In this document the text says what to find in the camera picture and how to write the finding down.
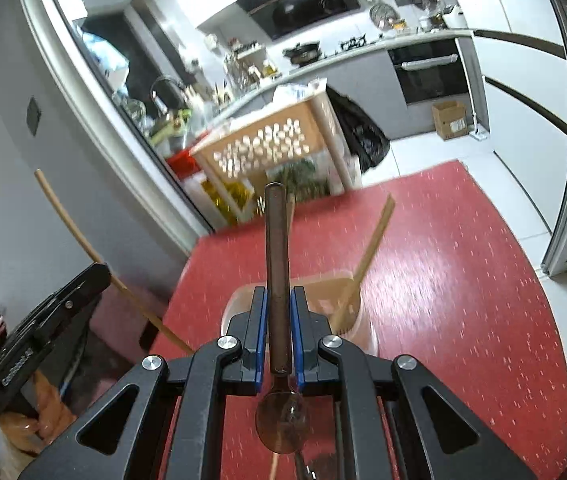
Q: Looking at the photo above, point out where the dark translucent spoon one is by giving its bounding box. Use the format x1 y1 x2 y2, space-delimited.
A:
256 182 308 454

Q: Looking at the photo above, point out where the wooden chopstick four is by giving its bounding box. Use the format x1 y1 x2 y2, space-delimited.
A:
33 168 196 356

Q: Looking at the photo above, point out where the wooden chopstick two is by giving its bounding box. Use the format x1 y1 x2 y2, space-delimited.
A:
329 195 395 335

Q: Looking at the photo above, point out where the wooden chopstick one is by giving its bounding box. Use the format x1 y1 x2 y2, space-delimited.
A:
285 194 297 240

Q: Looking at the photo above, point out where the dark translucent spoon two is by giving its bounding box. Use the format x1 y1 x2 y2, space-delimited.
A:
294 451 338 480

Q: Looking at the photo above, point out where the kitchen faucet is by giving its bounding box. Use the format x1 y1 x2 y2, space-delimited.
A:
149 75 185 115

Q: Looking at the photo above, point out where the person left hand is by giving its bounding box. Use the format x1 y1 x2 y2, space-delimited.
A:
0 370 76 455

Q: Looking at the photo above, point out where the pink chair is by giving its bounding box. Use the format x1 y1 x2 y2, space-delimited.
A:
90 285 159 363

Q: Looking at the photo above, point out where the beige utensil holder caddy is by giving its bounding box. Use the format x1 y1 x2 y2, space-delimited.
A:
220 268 381 361

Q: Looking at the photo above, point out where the bag of green vegetables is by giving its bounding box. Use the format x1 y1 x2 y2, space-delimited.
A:
275 159 329 203

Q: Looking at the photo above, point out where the yellow cooking oil bottle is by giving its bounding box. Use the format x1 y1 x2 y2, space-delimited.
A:
201 179 256 226

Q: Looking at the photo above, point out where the red plastic basket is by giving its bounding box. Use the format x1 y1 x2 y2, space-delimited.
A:
165 150 201 180

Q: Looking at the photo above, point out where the black garbage bag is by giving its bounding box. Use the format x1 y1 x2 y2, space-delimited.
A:
326 86 390 174

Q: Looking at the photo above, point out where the beige flower-pattern storage cart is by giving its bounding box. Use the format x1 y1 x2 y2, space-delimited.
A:
192 78 361 217

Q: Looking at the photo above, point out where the cardboard box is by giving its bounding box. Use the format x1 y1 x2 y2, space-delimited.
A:
431 101 470 141

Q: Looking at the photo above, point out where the black built-in oven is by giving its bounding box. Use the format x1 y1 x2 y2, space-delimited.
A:
387 39 468 104

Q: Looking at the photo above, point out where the black wok on stove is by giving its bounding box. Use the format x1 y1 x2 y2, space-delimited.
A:
282 41 321 67

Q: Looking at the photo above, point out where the white refrigerator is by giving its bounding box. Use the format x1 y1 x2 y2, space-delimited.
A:
457 0 567 229

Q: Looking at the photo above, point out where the black range hood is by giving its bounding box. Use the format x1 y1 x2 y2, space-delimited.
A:
237 0 361 40

